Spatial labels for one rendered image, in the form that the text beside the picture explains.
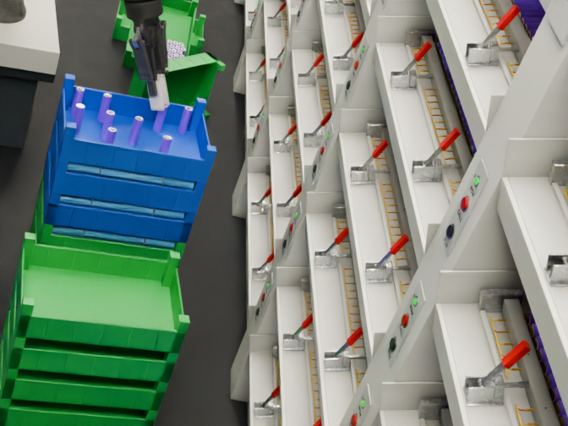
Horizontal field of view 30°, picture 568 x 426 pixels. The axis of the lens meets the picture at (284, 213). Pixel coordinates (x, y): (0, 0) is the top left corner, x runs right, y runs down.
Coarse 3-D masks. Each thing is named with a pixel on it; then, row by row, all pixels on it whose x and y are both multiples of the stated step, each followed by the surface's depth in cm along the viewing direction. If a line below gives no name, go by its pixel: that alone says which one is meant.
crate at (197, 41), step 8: (120, 0) 364; (120, 8) 366; (120, 16) 349; (200, 16) 368; (120, 24) 349; (128, 24) 364; (200, 24) 370; (120, 32) 351; (128, 32) 351; (200, 32) 370; (120, 40) 353; (192, 40) 369; (200, 40) 354; (192, 48) 356; (200, 48) 356
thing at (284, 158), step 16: (272, 96) 271; (288, 96) 271; (272, 112) 273; (288, 112) 271; (272, 128) 267; (288, 128) 267; (272, 144) 262; (288, 144) 257; (272, 160) 256; (288, 160) 256; (272, 176) 250; (288, 176) 250; (272, 192) 244; (288, 192) 244; (272, 208) 242; (288, 208) 236
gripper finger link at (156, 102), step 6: (156, 84) 216; (150, 96) 218; (156, 96) 218; (162, 96) 218; (150, 102) 219; (156, 102) 218; (162, 102) 218; (150, 108) 220; (156, 108) 219; (162, 108) 219
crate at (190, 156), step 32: (64, 96) 213; (96, 96) 220; (128, 96) 221; (64, 128) 202; (96, 128) 217; (128, 128) 221; (192, 128) 227; (64, 160) 205; (96, 160) 206; (128, 160) 207; (160, 160) 209; (192, 160) 210
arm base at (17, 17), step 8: (0, 0) 266; (8, 0) 267; (16, 0) 268; (0, 8) 267; (8, 8) 268; (16, 8) 269; (24, 8) 273; (0, 16) 267; (8, 16) 268; (16, 16) 270; (24, 16) 273
